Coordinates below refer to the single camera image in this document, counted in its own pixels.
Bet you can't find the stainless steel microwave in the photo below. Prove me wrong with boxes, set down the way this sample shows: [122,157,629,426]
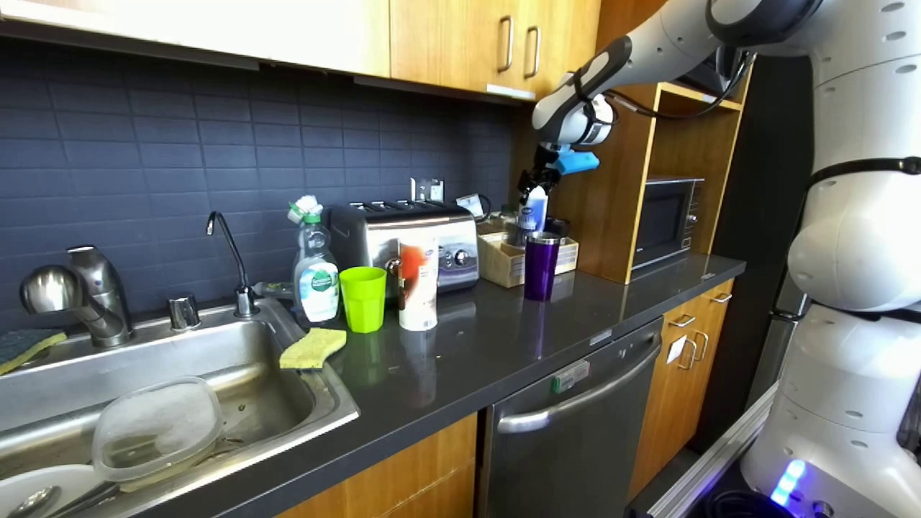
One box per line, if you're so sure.
[632,174,708,276]

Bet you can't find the stainless steel sink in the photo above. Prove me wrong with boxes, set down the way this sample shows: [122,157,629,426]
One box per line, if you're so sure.
[0,295,364,518]

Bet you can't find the green plastic cup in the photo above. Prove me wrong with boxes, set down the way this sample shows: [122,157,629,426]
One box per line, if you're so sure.
[338,265,391,337]

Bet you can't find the wooden wall cabinets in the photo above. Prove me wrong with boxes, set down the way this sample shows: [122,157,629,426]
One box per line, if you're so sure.
[0,0,604,104]

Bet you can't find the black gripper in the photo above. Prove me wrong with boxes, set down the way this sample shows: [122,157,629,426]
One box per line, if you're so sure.
[519,140,571,207]

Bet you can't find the metal utensil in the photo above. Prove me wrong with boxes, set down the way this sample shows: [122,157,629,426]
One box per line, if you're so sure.
[6,484,63,518]

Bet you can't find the purple steel tumbler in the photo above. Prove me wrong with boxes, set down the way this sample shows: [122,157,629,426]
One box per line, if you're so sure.
[521,230,565,305]

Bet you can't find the steel sink knob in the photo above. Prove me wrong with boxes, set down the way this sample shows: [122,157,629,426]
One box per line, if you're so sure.
[168,294,203,330]

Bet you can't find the grey robot cart platform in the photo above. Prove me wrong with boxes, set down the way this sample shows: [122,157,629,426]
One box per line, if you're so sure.
[637,381,800,518]

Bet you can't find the white plate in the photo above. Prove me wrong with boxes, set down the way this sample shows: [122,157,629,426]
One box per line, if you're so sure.
[0,463,105,518]

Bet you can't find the yellow sponge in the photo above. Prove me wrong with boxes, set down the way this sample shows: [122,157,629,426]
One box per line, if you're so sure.
[276,325,351,373]

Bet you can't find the large steel faucet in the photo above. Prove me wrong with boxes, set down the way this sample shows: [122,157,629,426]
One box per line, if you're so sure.
[19,242,135,351]

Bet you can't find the clear plastic container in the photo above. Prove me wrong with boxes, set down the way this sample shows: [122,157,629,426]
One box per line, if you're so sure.
[89,373,227,486]

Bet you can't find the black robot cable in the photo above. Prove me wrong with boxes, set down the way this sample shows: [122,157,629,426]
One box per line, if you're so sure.
[565,46,760,127]

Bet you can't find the small white packet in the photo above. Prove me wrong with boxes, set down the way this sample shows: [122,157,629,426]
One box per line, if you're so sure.
[456,189,489,217]

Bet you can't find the white bottle with blue label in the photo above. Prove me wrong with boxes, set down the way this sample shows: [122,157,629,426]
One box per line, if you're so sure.
[515,183,554,239]

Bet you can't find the wall power outlet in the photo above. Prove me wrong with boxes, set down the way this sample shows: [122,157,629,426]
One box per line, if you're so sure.
[410,174,450,207]

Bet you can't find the white cup with red print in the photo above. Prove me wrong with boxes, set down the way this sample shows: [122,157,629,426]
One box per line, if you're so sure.
[394,239,444,334]

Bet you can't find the dish soap bottle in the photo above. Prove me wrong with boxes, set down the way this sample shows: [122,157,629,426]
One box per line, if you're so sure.
[286,191,342,328]

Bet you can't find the thin curved faucet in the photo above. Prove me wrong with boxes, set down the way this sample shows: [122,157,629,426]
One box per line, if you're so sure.
[203,210,259,322]

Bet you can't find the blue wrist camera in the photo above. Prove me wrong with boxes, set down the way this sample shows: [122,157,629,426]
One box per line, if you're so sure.
[554,144,604,177]

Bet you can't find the green dish cloth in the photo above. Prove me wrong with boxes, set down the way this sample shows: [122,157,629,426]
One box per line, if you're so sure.
[0,328,70,376]

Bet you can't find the wooden base cabinet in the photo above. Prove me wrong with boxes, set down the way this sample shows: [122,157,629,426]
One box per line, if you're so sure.
[629,276,738,499]
[276,410,482,518]

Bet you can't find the stainless steel dishwasher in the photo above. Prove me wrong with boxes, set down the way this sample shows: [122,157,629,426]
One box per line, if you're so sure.
[476,320,665,518]

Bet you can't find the light wooden box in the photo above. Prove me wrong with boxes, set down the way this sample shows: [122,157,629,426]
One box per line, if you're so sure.
[479,216,583,291]

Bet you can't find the silver toaster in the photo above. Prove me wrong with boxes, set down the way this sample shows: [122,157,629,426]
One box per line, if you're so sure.
[328,199,483,295]

